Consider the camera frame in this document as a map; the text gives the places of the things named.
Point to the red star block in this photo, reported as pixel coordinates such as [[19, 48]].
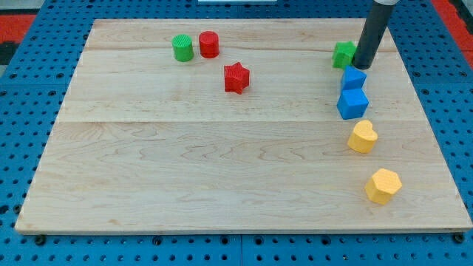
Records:
[[236, 78]]

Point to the green star block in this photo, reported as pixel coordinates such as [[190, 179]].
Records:
[[343, 54]]

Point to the light wooden board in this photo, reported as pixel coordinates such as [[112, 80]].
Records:
[[144, 144]]

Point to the red cylinder block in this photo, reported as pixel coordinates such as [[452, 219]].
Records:
[[209, 44]]

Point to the green cylinder block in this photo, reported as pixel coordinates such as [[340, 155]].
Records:
[[182, 47]]

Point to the blue cube block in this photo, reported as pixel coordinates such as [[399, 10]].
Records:
[[352, 103]]

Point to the yellow heart block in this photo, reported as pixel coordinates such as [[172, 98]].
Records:
[[363, 137]]

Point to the blue triangular block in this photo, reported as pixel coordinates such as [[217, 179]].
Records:
[[352, 78]]

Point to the yellow hexagon block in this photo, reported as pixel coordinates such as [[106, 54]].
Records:
[[382, 186]]

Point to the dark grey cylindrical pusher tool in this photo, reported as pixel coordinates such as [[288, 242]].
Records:
[[372, 33]]

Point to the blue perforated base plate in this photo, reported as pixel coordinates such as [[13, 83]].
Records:
[[36, 80]]

